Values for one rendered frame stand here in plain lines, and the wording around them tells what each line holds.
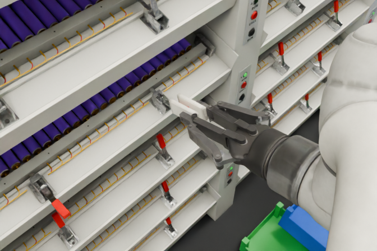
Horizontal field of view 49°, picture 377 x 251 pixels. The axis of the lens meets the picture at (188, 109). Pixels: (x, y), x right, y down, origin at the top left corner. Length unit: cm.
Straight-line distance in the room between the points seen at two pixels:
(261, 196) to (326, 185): 107
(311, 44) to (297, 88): 20
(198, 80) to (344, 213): 55
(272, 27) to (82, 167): 54
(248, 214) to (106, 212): 73
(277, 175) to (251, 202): 99
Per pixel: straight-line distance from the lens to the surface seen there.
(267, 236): 152
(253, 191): 159
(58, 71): 62
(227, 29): 85
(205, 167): 120
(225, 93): 97
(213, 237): 150
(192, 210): 136
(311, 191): 56
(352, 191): 37
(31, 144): 76
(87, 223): 93
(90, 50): 64
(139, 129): 79
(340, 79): 44
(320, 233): 149
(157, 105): 81
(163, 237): 133
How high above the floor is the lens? 138
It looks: 50 degrees down
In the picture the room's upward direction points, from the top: straight up
